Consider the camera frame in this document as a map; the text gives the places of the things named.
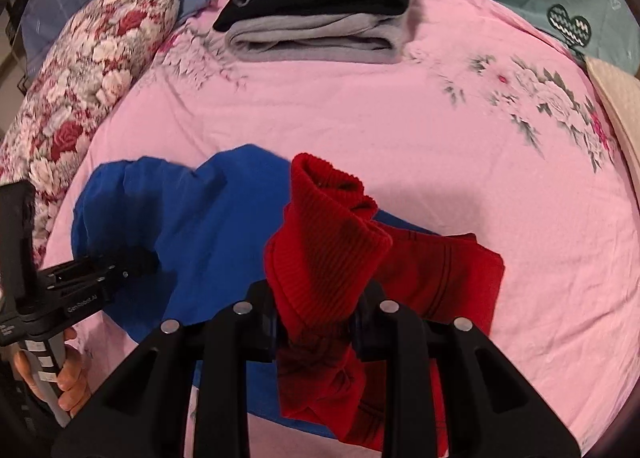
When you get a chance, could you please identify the grey folded pants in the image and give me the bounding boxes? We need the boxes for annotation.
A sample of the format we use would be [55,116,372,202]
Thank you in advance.
[224,13,410,64]

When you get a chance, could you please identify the black folded pants middle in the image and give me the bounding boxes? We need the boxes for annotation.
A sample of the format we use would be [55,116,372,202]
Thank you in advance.
[213,0,410,32]

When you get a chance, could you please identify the person's left hand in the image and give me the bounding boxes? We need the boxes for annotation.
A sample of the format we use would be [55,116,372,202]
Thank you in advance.
[13,344,91,418]

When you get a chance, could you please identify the blue and red pants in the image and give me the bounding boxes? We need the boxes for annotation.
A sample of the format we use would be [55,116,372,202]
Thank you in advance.
[72,145,504,450]

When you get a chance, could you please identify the red floral folded quilt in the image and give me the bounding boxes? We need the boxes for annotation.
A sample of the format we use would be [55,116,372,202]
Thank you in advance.
[1,0,180,263]

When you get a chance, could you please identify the cream quilted pillow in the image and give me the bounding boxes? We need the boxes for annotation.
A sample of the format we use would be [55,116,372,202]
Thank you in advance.
[586,57,640,194]

